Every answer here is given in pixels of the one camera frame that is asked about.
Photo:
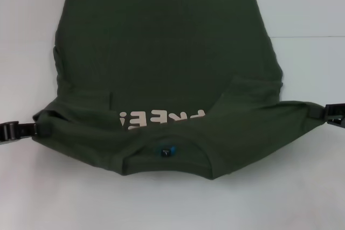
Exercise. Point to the dark green FREE t-shirt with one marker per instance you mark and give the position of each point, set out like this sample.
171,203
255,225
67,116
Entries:
167,52

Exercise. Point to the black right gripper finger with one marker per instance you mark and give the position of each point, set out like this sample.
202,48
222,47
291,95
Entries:
330,111
339,124

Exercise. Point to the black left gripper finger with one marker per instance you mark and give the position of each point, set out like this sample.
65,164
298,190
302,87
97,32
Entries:
21,131

